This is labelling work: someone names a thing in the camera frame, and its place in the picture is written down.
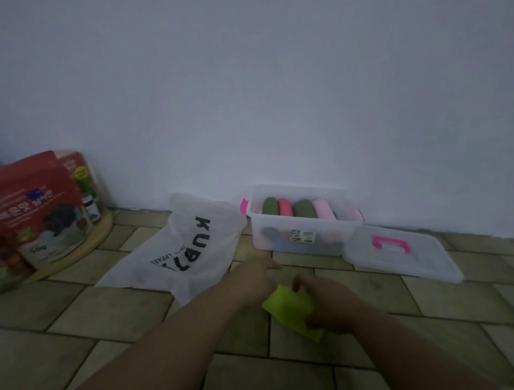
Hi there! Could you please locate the person's right forearm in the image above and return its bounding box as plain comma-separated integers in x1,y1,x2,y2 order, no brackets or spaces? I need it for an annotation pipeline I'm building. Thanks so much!
349,307,500,390

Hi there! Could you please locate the pink rolled cloth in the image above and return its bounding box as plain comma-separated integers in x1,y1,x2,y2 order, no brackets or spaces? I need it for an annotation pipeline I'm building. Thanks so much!
312,199,338,221

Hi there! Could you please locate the person's left hand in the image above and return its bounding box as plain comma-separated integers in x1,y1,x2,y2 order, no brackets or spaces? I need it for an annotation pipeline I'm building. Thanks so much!
225,256,282,308

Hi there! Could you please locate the yellow-green cloth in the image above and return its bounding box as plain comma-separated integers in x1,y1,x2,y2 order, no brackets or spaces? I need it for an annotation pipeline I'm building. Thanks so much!
262,284,325,343

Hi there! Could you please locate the round wooden tray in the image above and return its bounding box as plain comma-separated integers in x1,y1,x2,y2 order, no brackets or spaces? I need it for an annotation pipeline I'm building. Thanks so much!
24,151,114,285

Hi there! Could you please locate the clear lid with pink handle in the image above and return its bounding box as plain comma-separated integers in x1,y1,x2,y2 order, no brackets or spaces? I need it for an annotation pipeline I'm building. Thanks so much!
341,225,465,284

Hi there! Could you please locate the clear plastic storage box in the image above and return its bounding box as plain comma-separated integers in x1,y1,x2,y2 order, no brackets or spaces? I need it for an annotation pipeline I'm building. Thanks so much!
240,184,365,258

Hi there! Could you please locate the person's left forearm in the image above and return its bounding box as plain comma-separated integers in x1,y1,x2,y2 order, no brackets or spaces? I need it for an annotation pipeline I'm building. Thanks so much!
76,291,251,390

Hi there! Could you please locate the white printed fabric bag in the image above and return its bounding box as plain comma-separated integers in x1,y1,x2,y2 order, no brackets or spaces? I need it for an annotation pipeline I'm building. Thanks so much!
96,193,248,307

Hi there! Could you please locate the red printed snack box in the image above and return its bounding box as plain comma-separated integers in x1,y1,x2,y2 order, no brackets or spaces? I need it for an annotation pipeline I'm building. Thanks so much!
0,151,90,292

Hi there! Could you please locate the person's right hand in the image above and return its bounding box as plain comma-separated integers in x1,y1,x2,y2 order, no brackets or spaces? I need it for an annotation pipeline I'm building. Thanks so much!
292,272,368,336

